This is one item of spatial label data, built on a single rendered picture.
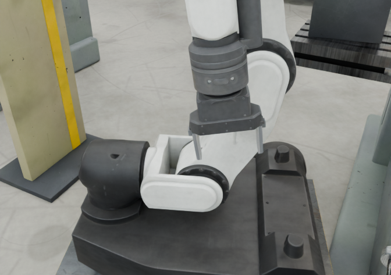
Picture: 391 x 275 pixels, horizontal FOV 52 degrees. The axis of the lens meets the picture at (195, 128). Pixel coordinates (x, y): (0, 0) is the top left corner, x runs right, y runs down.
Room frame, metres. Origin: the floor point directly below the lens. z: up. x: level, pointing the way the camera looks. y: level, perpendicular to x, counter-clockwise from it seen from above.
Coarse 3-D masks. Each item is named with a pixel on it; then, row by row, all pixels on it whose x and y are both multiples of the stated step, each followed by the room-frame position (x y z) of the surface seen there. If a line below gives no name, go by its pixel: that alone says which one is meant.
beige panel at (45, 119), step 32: (0, 0) 1.61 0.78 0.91; (32, 0) 1.75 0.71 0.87; (0, 32) 1.58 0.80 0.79; (32, 32) 1.72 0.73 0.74; (64, 32) 1.88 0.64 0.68; (0, 64) 1.54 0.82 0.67; (32, 64) 1.68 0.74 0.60; (64, 64) 1.84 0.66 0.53; (0, 96) 1.55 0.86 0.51; (32, 96) 1.64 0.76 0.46; (64, 96) 1.81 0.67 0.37; (32, 128) 1.60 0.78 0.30; (64, 128) 1.77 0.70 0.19; (32, 160) 1.56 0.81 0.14; (64, 160) 1.70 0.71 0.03; (32, 192) 1.46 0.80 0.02
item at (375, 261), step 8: (384, 184) 1.31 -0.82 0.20; (384, 192) 1.21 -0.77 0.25; (384, 200) 1.13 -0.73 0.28; (384, 208) 1.05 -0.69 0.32; (384, 216) 0.98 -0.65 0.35; (384, 224) 0.92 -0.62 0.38; (376, 232) 1.02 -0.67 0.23; (384, 232) 0.86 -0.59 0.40; (376, 240) 0.95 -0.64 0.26; (384, 240) 0.81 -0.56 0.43; (376, 248) 0.89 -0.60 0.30; (376, 256) 0.83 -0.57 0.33; (376, 264) 0.78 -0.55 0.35; (376, 272) 0.75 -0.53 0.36; (384, 272) 0.73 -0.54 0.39
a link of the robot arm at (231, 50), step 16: (240, 0) 0.57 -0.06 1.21; (256, 0) 0.56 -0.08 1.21; (240, 16) 0.57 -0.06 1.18; (256, 16) 0.56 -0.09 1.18; (192, 32) 0.55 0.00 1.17; (240, 32) 0.57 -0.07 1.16; (256, 32) 0.56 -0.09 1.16; (192, 48) 0.56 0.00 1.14; (208, 48) 0.54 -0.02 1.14; (224, 48) 0.54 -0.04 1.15; (240, 48) 0.55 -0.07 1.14; (192, 64) 0.56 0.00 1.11; (208, 64) 0.54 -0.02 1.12; (224, 64) 0.53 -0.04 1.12
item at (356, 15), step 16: (320, 0) 1.22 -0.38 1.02; (336, 0) 1.21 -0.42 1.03; (352, 0) 1.20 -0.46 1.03; (368, 0) 1.18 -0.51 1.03; (384, 0) 1.17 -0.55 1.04; (320, 16) 1.22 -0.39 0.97; (336, 16) 1.21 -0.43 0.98; (352, 16) 1.19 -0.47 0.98; (368, 16) 1.18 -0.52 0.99; (384, 16) 1.17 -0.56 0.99; (320, 32) 1.22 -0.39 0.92; (336, 32) 1.20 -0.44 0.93; (352, 32) 1.19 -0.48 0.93; (368, 32) 1.18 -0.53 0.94
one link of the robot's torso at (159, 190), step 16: (160, 144) 0.87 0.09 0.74; (176, 144) 0.91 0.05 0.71; (160, 160) 0.80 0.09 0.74; (176, 160) 0.91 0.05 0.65; (144, 176) 0.76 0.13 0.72; (160, 176) 0.74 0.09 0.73; (176, 176) 0.74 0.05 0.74; (192, 176) 0.74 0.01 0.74; (144, 192) 0.74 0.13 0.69; (160, 192) 0.73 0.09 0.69; (176, 192) 0.73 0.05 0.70; (192, 192) 0.72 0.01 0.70; (208, 192) 0.72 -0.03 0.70; (160, 208) 0.74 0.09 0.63; (176, 208) 0.74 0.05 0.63; (192, 208) 0.72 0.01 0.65; (208, 208) 0.73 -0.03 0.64
